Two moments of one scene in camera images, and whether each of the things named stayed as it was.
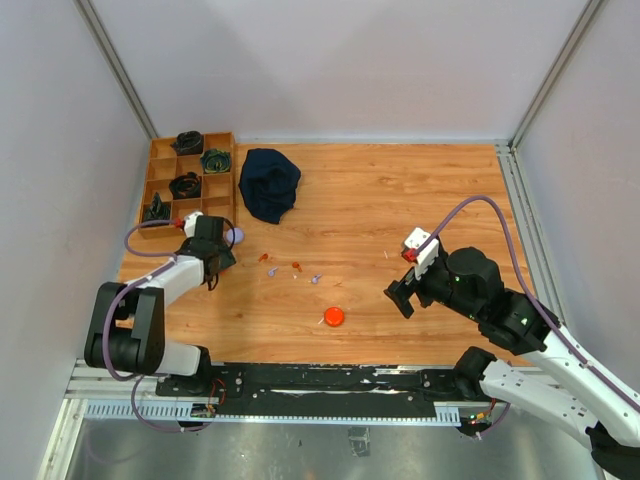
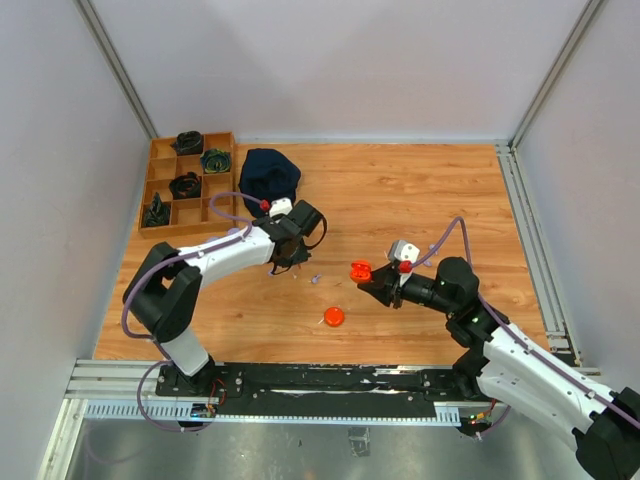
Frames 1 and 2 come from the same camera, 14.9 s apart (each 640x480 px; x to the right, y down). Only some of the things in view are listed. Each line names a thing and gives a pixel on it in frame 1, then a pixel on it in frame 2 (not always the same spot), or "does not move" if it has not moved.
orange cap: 334,317 does not move
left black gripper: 227,258 → 301,257
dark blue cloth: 268,183 does not move
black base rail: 315,390 does not move
